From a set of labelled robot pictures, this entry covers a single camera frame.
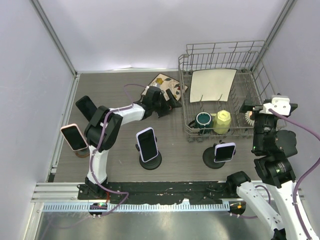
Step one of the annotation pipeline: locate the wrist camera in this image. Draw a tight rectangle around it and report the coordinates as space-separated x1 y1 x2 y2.
259 95 291 117
144 85 161 95

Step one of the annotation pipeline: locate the brown round phone stand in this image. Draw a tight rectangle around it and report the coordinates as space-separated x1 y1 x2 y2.
74 147 90 158

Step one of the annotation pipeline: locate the white cable duct strip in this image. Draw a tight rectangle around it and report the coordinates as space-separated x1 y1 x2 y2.
42 199 230 213

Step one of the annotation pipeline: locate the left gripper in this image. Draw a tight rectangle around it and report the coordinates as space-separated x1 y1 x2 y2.
152 89 182 118

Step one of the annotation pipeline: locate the white square plate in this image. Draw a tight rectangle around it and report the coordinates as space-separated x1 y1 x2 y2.
189 68 237 103

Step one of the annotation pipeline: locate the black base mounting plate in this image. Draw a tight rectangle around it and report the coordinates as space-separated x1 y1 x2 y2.
77 181 239 205

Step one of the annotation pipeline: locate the purple case phone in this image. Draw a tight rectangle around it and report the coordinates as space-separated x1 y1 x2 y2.
214 142 236 163
136 127 159 163

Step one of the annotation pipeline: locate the grey wire dish rack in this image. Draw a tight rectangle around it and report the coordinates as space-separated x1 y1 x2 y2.
178 40 279 143

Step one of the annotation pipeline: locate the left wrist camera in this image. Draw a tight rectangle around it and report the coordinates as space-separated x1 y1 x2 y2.
144 85 161 95

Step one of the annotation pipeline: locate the yellow faceted cup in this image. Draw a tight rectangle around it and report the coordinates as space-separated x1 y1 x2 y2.
213 110 232 135

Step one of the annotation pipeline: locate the black round phone stand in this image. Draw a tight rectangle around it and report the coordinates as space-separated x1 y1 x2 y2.
202 141 228 170
135 143 162 171

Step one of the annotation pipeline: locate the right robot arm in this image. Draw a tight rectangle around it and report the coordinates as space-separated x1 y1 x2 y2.
225 95 320 240

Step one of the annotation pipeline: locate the pink case phone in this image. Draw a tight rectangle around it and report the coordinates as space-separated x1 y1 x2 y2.
60 123 88 152

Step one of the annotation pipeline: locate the floral square plate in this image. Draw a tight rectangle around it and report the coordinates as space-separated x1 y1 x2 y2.
148 73 182 101

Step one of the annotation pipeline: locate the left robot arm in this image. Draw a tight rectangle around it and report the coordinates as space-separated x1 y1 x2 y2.
78 86 182 200

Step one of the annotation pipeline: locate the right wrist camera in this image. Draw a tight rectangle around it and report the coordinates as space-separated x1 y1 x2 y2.
259 95 291 117

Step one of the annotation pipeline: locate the dark green mug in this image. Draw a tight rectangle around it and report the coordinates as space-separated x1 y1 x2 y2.
188 111 214 129

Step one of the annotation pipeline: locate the black phone on white stand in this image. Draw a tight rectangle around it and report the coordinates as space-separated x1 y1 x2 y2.
75 95 98 121

